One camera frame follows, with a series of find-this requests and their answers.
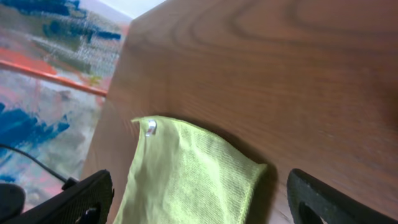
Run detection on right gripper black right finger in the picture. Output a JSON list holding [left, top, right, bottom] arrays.
[[287, 169, 397, 224]]

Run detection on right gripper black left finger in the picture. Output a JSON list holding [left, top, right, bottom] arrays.
[[2, 170, 114, 224]]

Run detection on light green microfiber cloth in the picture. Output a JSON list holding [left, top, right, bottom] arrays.
[[114, 116, 267, 223]]

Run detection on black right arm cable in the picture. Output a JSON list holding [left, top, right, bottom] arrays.
[[0, 143, 80, 191]]

